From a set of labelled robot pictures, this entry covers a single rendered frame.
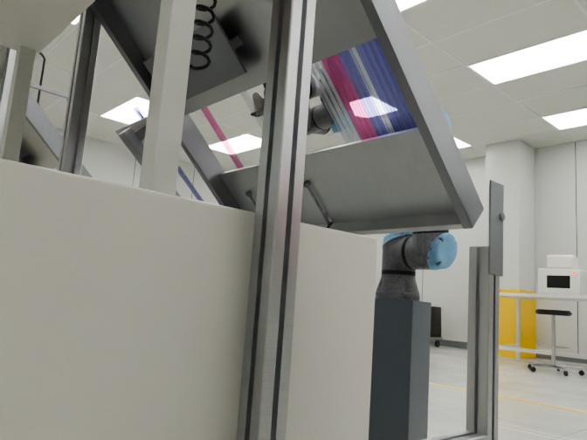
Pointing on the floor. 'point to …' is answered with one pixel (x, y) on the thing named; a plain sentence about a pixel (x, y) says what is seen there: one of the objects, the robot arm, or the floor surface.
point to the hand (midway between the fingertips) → (258, 114)
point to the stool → (554, 345)
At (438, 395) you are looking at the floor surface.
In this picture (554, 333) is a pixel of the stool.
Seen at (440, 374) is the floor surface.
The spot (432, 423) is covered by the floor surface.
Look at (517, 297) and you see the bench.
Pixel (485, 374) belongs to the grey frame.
